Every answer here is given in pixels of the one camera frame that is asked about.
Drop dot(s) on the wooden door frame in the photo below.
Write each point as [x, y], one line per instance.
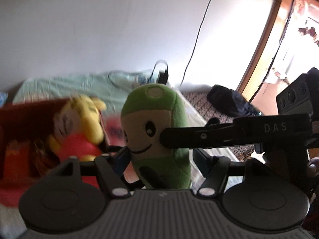
[267, 47]

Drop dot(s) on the black charger adapter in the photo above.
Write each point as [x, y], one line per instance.
[163, 77]

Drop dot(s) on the dark clothing bundle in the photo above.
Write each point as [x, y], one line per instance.
[231, 103]

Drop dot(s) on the green plush toy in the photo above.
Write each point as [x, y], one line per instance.
[149, 110]

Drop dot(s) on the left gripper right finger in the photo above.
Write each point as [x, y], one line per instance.
[214, 169]

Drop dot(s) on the red cardboard box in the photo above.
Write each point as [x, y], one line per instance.
[25, 152]

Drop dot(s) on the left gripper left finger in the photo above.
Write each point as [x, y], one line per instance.
[110, 173]

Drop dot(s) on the patterned bed sheet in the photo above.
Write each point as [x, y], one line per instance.
[112, 88]

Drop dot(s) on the white power strip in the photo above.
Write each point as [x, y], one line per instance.
[143, 79]

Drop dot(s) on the yellow tiger plush toy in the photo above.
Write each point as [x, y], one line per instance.
[77, 129]

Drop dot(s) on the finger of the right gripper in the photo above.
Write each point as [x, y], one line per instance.
[213, 136]

